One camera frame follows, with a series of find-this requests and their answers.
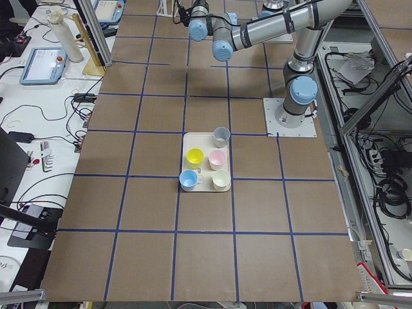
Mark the pink plastic cup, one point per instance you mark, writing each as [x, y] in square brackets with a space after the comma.
[217, 159]

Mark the yellow plastic cup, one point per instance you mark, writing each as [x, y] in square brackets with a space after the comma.
[194, 158]

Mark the grey plastic cup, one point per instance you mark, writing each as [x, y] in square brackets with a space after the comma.
[221, 136]

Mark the cream plastic cup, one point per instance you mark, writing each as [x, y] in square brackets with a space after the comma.
[221, 180]

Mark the cream plastic tray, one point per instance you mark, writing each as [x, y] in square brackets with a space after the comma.
[203, 141]

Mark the wooden stand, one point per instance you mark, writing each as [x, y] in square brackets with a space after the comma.
[93, 66]

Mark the blue teach pendant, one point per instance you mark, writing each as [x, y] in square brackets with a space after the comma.
[109, 12]
[43, 67]

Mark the black power adapter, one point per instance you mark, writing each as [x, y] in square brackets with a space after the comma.
[21, 137]

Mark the white cardboard tube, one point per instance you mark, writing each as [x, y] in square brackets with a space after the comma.
[64, 34]

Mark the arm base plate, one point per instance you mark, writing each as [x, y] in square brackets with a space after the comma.
[280, 124]

